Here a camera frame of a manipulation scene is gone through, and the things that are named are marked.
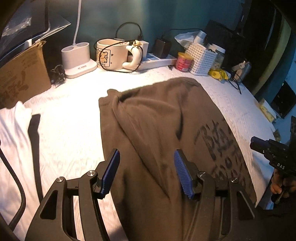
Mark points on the dark brown t-shirt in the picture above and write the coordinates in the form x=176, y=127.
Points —
x=147, y=125

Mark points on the brown cardboard box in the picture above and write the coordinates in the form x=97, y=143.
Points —
x=24, y=76

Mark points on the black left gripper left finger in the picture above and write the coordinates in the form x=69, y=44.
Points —
x=54, y=219

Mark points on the white desk lamp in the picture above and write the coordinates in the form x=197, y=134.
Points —
x=76, y=59

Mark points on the stainless steel tumbler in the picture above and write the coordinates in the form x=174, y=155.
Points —
x=241, y=70

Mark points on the white perforated plastic basket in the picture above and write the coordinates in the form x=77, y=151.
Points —
x=203, y=59

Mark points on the cream cartoon mug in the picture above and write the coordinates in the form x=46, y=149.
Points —
x=118, y=54

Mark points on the white usb charger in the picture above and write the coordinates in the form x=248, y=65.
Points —
x=145, y=46

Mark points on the white power strip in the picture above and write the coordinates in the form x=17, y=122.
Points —
x=151, y=61

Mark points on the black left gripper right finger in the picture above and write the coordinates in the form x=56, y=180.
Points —
x=223, y=209

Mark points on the red yellow-lid can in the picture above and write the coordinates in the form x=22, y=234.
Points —
x=184, y=61

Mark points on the yellow snack bag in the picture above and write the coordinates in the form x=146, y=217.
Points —
x=218, y=74

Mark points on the white quilted table cloth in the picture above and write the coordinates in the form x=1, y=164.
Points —
x=70, y=137

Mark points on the black power adapter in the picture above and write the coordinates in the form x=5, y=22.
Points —
x=161, y=48

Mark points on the clear jar white lid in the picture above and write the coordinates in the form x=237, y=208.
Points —
x=219, y=58

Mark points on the teal curtain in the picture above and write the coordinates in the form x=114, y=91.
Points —
x=126, y=19

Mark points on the person right hand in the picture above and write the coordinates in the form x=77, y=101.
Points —
x=280, y=184

